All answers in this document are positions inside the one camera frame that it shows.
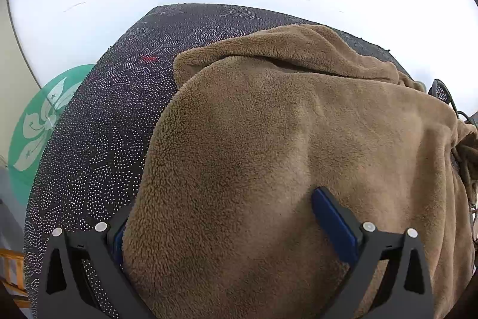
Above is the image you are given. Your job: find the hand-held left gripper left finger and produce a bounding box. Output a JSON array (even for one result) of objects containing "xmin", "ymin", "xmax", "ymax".
[{"xmin": 41, "ymin": 199, "xmax": 154, "ymax": 319}]

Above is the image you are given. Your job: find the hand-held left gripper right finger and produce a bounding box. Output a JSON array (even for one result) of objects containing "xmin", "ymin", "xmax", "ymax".
[{"xmin": 312, "ymin": 186, "xmax": 434, "ymax": 319}]

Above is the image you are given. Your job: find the brown fleece garment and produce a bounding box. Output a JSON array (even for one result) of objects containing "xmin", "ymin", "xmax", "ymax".
[{"xmin": 121, "ymin": 24, "xmax": 478, "ymax": 319}]

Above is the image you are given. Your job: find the orange wooden chair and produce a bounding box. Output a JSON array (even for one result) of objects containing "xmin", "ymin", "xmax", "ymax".
[{"xmin": 0, "ymin": 248, "xmax": 28, "ymax": 299}]

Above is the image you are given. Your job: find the black dotted tablecloth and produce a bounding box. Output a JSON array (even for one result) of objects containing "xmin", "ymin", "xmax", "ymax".
[{"xmin": 22, "ymin": 3, "xmax": 407, "ymax": 319}]

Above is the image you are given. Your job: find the black metal chair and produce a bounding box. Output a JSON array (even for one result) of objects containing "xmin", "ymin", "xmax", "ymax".
[{"xmin": 428, "ymin": 79, "xmax": 478, "ymax": 125}]

